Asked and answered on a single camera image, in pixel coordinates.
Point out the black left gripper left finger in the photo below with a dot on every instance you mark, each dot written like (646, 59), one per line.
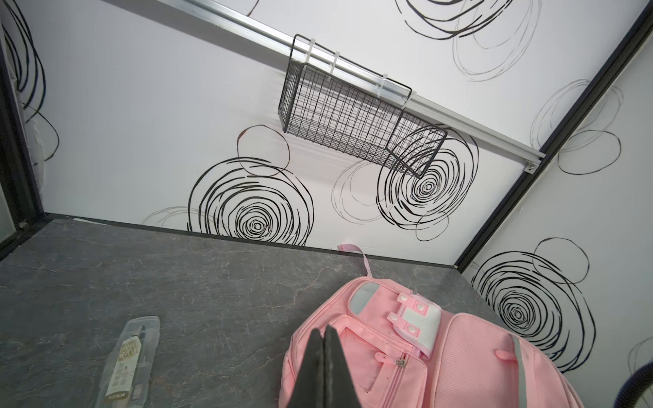
(309, 387)

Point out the black wire wall basket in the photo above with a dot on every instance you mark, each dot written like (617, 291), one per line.
(326, 108)

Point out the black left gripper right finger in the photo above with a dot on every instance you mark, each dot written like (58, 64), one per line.
(338, 387)

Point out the clear plastic pen case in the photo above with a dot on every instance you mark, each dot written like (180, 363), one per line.
(126, 376)

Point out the pink student backpack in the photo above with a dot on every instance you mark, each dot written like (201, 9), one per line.
(403, 350)

